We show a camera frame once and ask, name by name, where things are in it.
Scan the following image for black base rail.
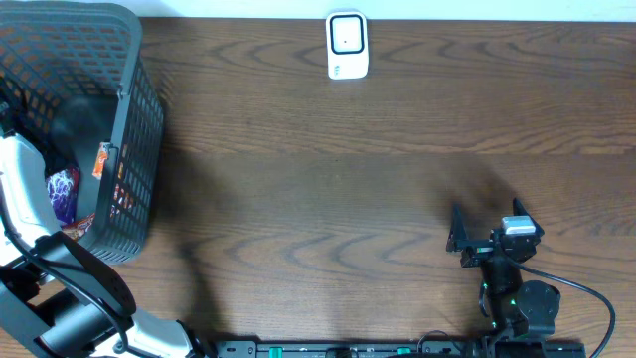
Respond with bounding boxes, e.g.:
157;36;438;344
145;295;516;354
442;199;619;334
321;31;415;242
215;340;586;358

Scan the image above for small orange snack packet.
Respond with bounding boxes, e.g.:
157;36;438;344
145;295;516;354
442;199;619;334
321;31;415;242
92;142;111;180

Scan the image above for right black cable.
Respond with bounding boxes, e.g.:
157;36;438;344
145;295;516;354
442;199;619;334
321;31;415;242
516;261;617;358

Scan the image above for grey plastic mesh basket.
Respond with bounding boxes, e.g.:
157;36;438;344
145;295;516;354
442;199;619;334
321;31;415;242
1;1;164;265

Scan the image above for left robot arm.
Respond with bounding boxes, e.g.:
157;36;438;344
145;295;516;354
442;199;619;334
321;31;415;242
1;100;218;357

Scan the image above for purple snack box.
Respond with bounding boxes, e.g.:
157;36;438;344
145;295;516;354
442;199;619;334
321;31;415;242
46;166;80;226

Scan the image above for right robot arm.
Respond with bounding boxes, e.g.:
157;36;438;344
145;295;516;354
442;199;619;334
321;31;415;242
446;199;560;357

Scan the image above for white barcode scanner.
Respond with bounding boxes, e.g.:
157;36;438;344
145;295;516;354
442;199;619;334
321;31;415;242
325;11;370;81

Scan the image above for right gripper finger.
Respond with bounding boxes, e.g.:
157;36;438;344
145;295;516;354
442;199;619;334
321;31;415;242
446;205;468;253
512;198;545;237

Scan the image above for orange red snack bar wrapper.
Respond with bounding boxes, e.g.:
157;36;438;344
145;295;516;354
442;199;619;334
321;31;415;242
62;214;95;241

